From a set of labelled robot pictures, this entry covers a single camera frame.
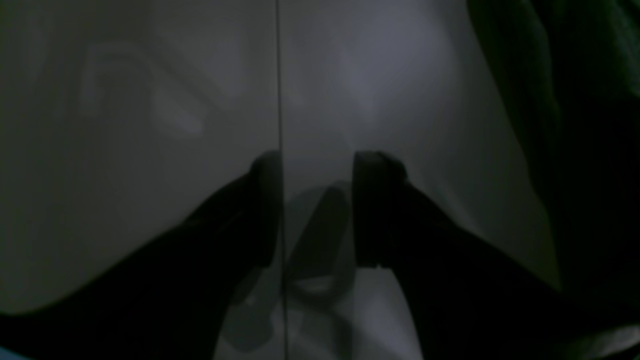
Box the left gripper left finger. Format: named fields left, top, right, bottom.
left=1, top=150, right=283, bottom=360

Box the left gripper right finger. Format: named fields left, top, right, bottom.
left=352, top=151, right=639, bottom=360

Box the grey T-shirt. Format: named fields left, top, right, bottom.
left=466, top=0, right=640, bottom=312

